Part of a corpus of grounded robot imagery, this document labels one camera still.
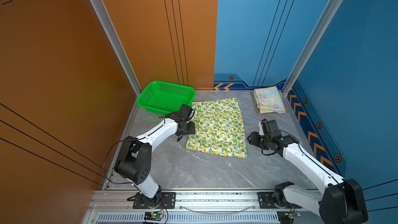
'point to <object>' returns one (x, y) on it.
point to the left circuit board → (153, 215)
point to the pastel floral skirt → (269, 99)
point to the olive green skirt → (253, 95)
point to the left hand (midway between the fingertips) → (190, 129)
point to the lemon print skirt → (218, 128)
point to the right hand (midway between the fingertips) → (248, 139)
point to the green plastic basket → (165, 98)
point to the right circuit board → (291, 214)
